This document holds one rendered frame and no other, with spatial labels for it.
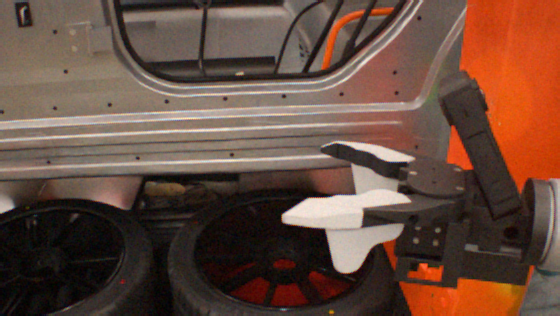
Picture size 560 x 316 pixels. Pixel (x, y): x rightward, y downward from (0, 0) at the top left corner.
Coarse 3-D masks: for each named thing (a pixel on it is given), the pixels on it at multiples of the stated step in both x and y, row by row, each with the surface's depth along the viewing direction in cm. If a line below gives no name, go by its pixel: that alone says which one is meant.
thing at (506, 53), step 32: (480, 0) 84; (512, 0) 74; (544, 0) 74; (480, 32) 86; (512, 32) 76; (544, 32) 77; (480, 64) 87; (512, 64) 79; (544, 64) 79; (512, 96) 81; (544, 96) 82; (512, 128) 84; (544, 128) 85; (448, 160) 103; (512, 160) 87; (544, 160) 88; (448, 288) 105; (480, 288) 100; (512, 288) 102
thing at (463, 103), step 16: (448, 80) 40; (464, 80) 39; (448, 96) 39; (464, 96) 39; (480, 96) 39; (448, 112) 39; (464, 112) 39; (480, 112) 39; (464, 128) 39; (480, 128) 39; (464, 144) 40; (480, 144) 39; (496, 144) 39; (480, 160) 40; (496, 160) 39; (480, 176) 40; (496, 176) 40; (512, 176) 43; (496, 192) 40; (512, 192) 40; (496, 208) 41; (512, 208) 40
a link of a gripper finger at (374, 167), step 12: (336, 144) 51; (348, 144) 51; (360, 144) 51; (336, 156) 52; (348, 156) 51; (360, 156) 50; (372, 156) 49; (384, 156) 48; (396, 156) 48; (408, 156) 48; (360, 168) 51; (372, 168) 49; (384, 168) 47; (396, 168) 47; (360, 180) 52; (372, 180) 51; (384, 180) 49; (396, 180) 48; (360, 192) 52; (396, 192) 49
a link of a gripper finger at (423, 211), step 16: (368, 208) 38; (384, 208) 38; (400, 208) 38; (416, 208) 38; (432, 208) 39; (448, 208) 40; (368, 224) 39; (384, 224) 39; (416, 224) 39; (432, 224) 39
